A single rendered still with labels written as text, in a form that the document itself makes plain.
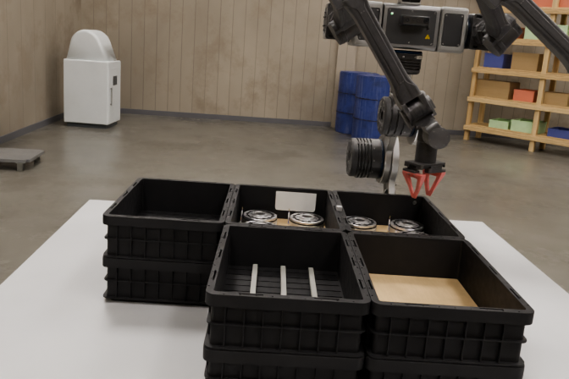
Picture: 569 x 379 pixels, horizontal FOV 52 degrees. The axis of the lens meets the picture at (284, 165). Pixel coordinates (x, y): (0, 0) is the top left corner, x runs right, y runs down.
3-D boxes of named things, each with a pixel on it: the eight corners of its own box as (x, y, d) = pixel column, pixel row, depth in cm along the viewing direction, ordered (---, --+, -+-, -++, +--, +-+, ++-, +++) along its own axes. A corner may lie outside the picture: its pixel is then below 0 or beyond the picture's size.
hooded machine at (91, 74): (121, 123, 851) (122, 31, 823) (110, 129, 795) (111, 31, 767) (76, 120, 849) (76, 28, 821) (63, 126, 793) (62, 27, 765)
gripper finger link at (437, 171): (443, 197, 162) (447, 164, 160) (427, 200, 157) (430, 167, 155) (423, 191, 167) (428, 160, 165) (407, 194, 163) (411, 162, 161)
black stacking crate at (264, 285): (222, 269, 144) (224, 226, 142) (341, 277, 145) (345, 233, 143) (202, 354, 105) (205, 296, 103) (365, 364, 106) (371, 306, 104)
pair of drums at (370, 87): (379, 130, 969) (385, 72, 948) (398, 145, 837) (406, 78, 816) (331, 127, 964) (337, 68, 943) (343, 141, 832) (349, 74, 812)
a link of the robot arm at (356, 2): (356, -36, 149) (321, -13, 150) (361, -38, 143) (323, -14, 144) (434, 106, 159) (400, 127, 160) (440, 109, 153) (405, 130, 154)
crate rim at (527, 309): (345, 240, 143) (346, 231, 143) (466, 248, 144) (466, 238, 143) (371, 315, 104) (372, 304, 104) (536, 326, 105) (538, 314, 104)
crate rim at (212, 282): (223, 233, 142) (223, 223, 142) (345, 240, 143) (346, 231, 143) (203, 305, 103) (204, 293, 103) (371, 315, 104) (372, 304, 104)
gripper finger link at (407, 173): (434, 199, 160) (439, 165, 158) (417, 201, 155) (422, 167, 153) (416, 193, 165) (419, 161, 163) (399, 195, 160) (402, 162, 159)
